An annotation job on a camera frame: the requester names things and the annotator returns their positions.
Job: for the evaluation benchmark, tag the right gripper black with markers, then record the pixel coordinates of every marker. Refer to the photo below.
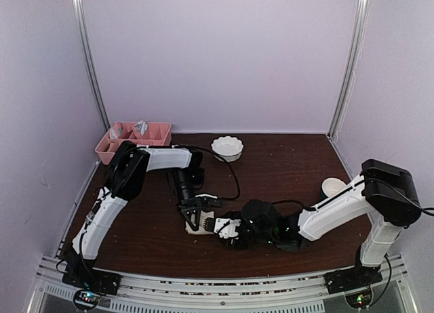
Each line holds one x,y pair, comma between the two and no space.
232,244

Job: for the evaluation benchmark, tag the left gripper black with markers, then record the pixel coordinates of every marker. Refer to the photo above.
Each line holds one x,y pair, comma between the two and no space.
196,203

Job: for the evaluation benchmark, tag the cream sock brown trim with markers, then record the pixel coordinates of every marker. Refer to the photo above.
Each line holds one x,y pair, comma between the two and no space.
201,231

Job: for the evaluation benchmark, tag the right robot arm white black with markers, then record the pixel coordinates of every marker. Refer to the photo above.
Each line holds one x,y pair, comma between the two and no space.
380,187

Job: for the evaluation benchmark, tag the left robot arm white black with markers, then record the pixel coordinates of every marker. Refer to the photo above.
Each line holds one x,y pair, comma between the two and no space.
123,182

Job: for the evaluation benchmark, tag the white fluted bowl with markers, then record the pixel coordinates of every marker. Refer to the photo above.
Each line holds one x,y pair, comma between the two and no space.
227,148

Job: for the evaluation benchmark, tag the pink divided organizer tray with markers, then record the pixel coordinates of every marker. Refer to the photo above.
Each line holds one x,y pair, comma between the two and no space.
158,134

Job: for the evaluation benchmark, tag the pink packet in tray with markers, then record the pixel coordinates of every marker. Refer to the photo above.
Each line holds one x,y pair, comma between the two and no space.
115,131

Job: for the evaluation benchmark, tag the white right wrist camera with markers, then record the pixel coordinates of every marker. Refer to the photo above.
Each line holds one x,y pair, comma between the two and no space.
225,228

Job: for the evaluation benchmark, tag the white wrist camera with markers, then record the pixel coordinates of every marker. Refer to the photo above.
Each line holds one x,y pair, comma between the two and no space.
225,228
209,200

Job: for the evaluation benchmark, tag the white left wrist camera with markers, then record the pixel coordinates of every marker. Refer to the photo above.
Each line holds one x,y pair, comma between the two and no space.
209,200

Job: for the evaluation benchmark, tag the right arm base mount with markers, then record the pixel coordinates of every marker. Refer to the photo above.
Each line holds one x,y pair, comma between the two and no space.
356,283

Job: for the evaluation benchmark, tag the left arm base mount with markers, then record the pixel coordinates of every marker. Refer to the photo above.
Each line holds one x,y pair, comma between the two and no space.
92,284

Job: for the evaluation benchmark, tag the aluminium front rail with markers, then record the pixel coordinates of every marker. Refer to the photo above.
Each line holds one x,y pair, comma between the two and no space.
292,293

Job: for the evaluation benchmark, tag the left aluminium frame post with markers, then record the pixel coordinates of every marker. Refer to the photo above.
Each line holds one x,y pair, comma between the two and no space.
89,62

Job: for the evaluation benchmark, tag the aluminium frame post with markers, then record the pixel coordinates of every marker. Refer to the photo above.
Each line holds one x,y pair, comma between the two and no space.
354,50
89,62

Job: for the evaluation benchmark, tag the right aluminium frame post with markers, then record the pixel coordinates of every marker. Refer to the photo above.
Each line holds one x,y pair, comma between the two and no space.
354,50

